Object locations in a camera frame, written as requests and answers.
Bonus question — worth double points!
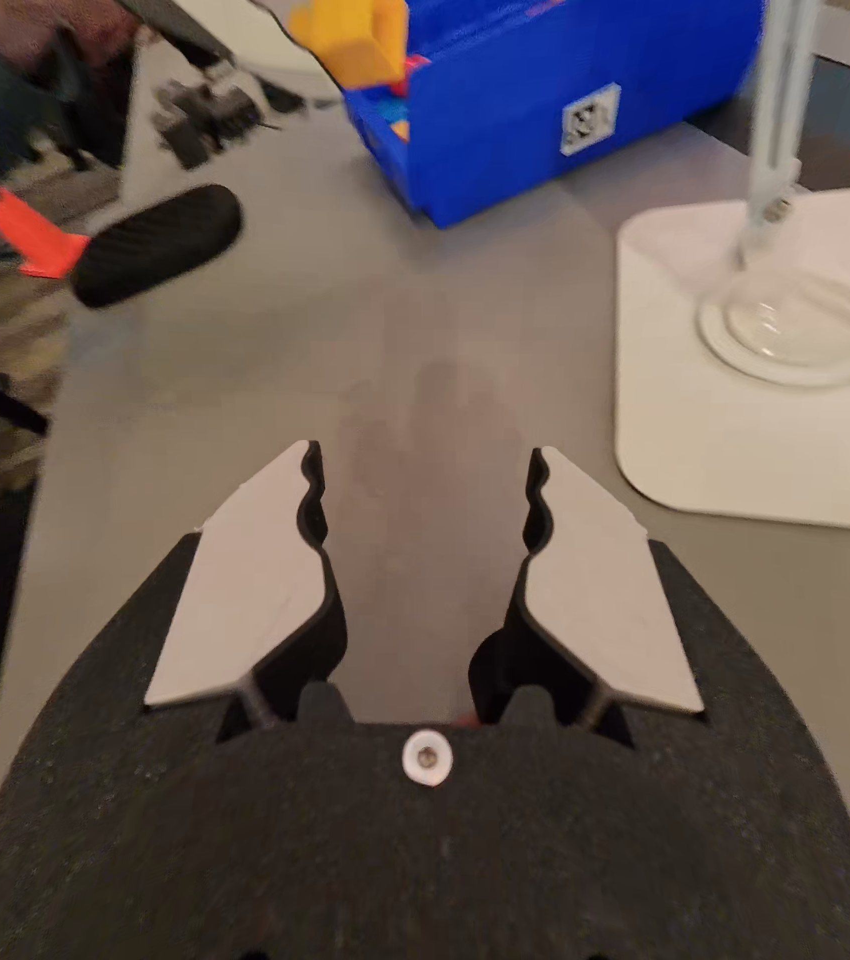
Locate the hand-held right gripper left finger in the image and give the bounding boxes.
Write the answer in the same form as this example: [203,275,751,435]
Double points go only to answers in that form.
[145,440,348,724]

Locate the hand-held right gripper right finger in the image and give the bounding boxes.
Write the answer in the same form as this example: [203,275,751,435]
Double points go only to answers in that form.
[508,446,706,732]

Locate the grey desk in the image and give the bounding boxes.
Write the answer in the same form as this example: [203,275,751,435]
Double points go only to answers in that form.
[0,0,850,960]

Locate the yellow toy building block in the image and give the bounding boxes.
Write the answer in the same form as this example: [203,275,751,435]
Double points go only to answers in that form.
[289,0,412,90]

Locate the blue plastic bin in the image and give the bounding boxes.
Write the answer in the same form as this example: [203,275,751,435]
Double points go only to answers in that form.
[343,0,768,229]

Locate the pile of coloured toy blocks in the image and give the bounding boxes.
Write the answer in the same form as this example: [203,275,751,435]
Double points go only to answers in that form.
[347,57,435,145]

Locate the black charger blocks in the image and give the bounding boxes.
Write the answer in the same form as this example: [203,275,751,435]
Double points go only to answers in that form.
[152,72,270,169]

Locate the white document stand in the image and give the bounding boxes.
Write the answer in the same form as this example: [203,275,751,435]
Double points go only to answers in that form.
[616,0,850,535]

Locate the black ribbed wrist rest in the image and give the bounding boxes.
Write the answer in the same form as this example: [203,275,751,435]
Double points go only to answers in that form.
[70,183,244,312]

